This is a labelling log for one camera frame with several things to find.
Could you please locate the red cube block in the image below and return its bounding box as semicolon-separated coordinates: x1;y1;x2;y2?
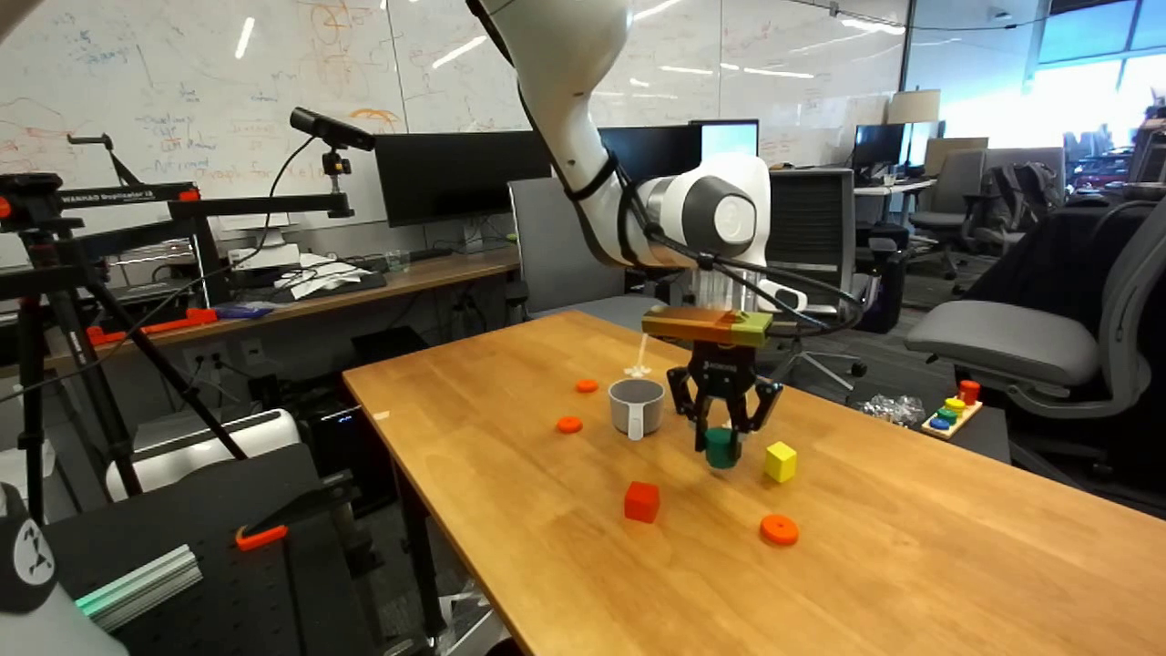
624;480;659;525

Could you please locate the colourful stacking toy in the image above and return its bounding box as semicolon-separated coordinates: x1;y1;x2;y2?
923;380;979;437

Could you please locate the orange disc front right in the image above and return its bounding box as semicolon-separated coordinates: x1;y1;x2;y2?
759;514;799;547

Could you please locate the black camera tripod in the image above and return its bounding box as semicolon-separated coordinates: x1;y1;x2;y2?
0;132;356;525

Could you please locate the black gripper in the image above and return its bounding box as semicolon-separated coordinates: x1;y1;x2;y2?
667;344;784;452

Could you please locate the orange disc near cup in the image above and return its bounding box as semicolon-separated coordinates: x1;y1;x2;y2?
552;415;583;435

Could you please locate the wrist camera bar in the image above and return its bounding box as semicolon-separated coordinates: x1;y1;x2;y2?
641;305;790;345

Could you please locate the yellow cube block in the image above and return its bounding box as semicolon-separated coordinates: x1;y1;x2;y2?
765;441;799;486

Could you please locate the grey chair behind table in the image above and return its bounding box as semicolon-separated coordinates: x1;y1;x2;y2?
509;178;659;327

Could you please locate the grey office chair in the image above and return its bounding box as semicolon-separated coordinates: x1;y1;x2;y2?
908;199;1166;489

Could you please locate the black computer monitor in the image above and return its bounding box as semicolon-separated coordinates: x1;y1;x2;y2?
374;132;551;225

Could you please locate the grey measuring cup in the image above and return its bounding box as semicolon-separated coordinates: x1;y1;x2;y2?
609;380;663;441

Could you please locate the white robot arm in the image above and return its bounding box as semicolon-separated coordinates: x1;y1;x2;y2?
466;0;806;465

